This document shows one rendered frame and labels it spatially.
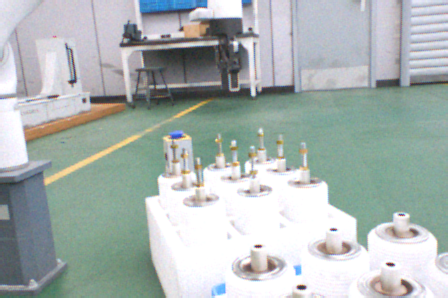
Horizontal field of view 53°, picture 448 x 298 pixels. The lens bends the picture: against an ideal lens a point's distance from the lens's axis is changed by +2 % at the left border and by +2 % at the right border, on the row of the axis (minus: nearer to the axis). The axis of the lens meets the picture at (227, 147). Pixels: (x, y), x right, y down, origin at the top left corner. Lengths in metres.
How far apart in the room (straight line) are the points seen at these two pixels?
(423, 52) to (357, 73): 0.77
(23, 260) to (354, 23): 5.17
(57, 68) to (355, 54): 3.50
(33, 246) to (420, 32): 5.30
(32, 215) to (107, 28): 5.42
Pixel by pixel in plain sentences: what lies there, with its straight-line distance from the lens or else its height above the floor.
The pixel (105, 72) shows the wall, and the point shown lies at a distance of 6.52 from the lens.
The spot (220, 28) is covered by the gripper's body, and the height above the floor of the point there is 0.59.
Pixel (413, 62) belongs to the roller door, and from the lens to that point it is 5.93.
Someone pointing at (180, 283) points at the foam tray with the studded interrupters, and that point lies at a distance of 0.87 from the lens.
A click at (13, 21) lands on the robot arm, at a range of 1.13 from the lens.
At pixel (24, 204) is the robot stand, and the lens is 1.17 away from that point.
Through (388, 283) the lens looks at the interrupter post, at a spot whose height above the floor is 0.26.
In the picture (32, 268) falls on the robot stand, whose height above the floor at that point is 0.06.
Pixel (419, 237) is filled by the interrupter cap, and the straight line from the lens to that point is 0.73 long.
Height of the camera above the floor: 0.54
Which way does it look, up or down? 12 degrees down
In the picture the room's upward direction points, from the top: 4 degrees counter-clockwise
